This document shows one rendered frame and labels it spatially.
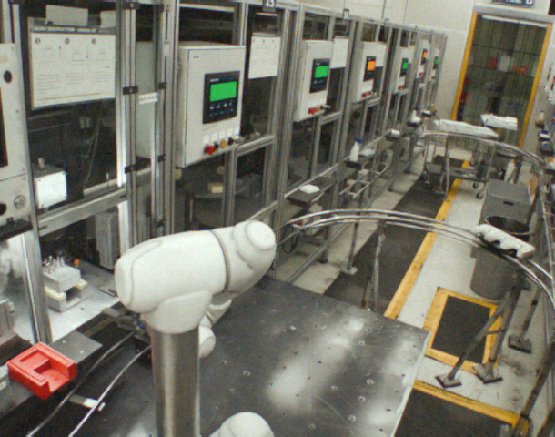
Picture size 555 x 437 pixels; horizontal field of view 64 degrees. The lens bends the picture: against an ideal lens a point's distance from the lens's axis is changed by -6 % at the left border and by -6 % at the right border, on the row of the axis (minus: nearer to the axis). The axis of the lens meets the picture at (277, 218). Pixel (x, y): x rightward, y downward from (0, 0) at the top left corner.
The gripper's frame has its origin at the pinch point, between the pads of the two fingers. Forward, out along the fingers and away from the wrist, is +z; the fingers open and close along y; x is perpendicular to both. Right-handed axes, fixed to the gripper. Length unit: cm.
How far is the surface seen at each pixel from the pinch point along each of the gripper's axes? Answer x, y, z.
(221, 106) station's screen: -70, 56, 4
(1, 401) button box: 46.8, -5.0, -5.9
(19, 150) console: 22, 56, 6
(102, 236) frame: -24.9, 6.3, 28.3
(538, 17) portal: -825, 156, -123
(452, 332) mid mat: -208, -99, -109
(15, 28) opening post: 20, 86, 7
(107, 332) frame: -19.9, -36.4, 24.1
